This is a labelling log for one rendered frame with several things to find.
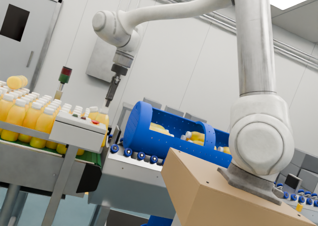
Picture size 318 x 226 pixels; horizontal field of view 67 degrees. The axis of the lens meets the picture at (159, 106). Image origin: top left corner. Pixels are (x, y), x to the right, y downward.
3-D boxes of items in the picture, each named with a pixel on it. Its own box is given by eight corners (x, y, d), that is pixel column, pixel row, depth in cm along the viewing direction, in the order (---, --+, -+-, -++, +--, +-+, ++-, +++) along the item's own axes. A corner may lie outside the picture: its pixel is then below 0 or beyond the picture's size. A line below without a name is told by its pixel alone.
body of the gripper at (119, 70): (129, 68, 109) (122, 87, 110) (127, 68, 117) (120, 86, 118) (113, 62, 107) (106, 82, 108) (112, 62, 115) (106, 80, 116)
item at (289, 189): (294, 200, 170) (302, 180, 169) (290, 199, 169) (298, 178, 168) (283, 193, 180) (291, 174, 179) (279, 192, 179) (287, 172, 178)
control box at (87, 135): (98, 152, 98) (107, 129, 98) (48, 139, 92) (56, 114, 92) (98, 145, 108) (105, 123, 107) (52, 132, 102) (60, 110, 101)
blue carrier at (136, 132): (258, 192, 149) (276, 149, 147) (126, 157, 123) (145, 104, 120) (233, 171, 176) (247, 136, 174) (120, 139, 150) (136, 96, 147)
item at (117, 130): (114, 152, 130) (122, 130, 129) (110, 150, 129) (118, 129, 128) (112, 146, 140) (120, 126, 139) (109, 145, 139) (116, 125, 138)
